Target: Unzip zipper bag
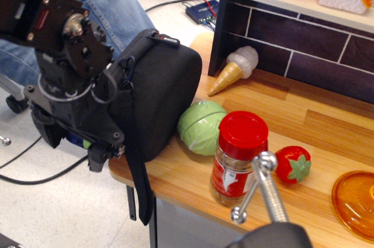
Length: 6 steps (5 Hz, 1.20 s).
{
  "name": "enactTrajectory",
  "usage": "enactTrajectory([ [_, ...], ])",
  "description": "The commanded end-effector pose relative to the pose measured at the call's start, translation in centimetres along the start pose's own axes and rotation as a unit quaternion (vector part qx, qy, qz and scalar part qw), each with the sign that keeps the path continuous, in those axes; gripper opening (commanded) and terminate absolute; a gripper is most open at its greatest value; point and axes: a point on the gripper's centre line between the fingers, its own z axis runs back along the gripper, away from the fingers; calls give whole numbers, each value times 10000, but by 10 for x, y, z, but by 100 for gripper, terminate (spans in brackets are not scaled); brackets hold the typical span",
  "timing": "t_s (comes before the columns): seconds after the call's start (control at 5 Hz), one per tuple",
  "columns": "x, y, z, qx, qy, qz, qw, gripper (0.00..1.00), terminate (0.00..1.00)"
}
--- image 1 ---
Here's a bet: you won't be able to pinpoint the green toy cabbage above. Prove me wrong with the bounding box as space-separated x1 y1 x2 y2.
177 100 227 156

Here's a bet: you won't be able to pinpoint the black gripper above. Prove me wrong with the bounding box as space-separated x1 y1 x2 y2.
24 85 124 172

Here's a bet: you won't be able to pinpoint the small metal knob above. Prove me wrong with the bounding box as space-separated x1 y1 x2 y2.
0 136 12 146

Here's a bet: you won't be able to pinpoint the dark tiled shelf unit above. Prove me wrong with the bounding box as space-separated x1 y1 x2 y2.
208 0 373 103

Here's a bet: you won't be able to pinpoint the office chair caster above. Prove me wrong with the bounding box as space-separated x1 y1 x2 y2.
6 95 29 113

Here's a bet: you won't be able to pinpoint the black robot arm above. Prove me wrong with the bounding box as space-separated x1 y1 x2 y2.
1 0 124 172

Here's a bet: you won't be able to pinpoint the black clamp base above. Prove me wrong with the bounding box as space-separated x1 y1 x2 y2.
227 222 313 247

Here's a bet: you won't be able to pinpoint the blue network switch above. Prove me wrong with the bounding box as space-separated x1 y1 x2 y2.
185 0 219 24

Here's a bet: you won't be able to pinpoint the orange glass lid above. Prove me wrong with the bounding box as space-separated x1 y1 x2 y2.
331 171 373 243

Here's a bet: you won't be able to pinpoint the black zipper bag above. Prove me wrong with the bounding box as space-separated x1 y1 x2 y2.
109 29 202 225

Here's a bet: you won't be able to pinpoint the black floor cable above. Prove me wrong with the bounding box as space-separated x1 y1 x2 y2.
0 135 90 185

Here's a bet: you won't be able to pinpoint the red toy strawberry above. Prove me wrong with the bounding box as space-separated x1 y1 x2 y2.
275 146 311 184

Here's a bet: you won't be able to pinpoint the toy ice cream cone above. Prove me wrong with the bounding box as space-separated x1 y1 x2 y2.
208 46 259 97

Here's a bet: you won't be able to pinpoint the red lid spice jar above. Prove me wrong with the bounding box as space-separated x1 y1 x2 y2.
210 111 269 208

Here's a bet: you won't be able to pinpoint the person leg blue jeans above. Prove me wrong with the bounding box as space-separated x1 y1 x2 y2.
1 0 154 86

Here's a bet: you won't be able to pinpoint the metal clamp screw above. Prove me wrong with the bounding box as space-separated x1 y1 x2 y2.
231 151 289 225

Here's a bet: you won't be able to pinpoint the black table leg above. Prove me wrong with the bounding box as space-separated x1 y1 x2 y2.
126 185 137 221

